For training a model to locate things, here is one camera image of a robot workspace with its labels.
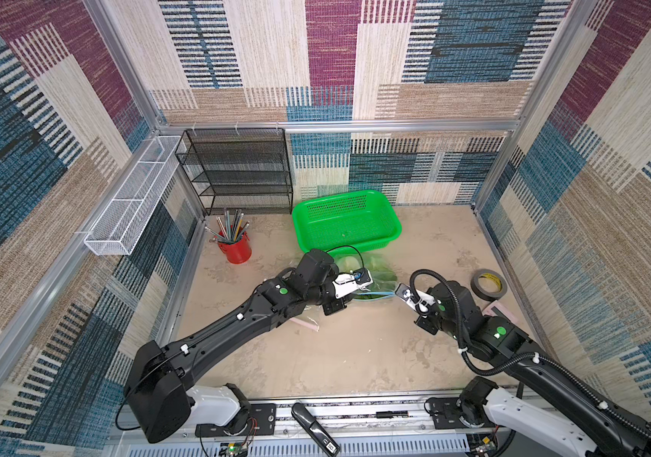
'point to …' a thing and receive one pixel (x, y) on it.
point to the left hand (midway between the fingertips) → (353, 286)
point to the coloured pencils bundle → (229, 232)
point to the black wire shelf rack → (238, 168)
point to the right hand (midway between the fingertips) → (423, 298)
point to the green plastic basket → (345, 220)
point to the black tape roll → (483, 295)
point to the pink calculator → (499, 309)
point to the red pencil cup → (239, 251)
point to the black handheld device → (325, 442)
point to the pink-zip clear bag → (308, 317)
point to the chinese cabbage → (384, 277)
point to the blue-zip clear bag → (348, 263)
